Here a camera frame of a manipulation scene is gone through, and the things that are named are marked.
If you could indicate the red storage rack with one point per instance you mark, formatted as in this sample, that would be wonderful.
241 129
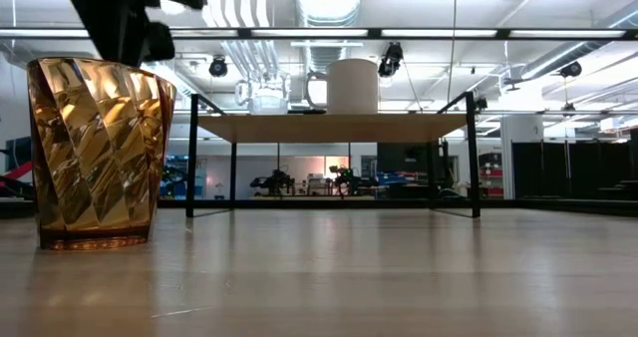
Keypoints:
491 175

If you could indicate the wooden shelf with black legs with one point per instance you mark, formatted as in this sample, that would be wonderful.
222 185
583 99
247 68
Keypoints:
329 127

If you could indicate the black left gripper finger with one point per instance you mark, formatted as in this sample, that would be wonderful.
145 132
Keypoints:
112 18
159 42

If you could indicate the black ceiling spotlight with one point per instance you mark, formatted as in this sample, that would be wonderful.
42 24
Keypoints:
218 67
571 69
391 59

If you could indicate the silver ventilation duct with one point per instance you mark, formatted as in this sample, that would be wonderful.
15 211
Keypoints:
329 8

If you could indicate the clear glass mug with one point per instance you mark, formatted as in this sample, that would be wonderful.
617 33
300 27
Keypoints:
266 100

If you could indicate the background robot station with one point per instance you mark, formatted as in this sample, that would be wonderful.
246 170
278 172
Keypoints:
274 182
349 180

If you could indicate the white column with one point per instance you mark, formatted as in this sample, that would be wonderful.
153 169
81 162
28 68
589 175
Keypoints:
521 157

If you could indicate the black partition panels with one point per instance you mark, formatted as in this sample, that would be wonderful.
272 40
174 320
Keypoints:
573 170

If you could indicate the black aluminium table frame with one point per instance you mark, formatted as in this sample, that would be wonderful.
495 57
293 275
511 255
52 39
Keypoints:
349 203

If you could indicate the white ceramic mug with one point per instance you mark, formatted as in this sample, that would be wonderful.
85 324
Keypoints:
351 88

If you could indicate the black overhead beam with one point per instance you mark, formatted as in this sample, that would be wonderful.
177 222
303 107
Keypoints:
374 33

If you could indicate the amber ribbed glass tumbler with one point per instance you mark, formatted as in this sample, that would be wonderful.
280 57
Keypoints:
99 152

